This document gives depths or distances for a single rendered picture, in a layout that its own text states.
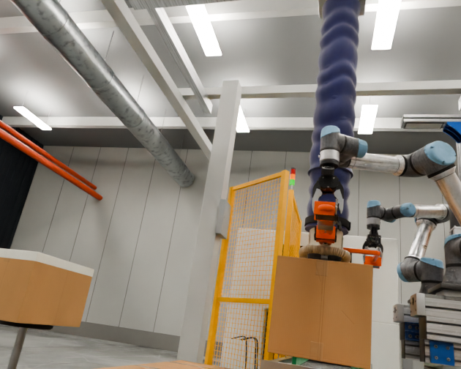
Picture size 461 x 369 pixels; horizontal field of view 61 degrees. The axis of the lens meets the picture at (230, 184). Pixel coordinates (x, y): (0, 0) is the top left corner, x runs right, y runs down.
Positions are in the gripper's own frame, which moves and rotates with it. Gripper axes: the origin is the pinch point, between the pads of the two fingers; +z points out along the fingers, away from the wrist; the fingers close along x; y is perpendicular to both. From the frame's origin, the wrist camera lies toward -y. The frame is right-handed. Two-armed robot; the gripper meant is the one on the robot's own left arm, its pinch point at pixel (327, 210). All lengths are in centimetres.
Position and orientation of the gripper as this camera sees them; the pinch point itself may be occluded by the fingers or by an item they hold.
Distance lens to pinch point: 151.4
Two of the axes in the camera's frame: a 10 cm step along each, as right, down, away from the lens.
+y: 2.2, 3.5, 9.1
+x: -9.7, -0.4, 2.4
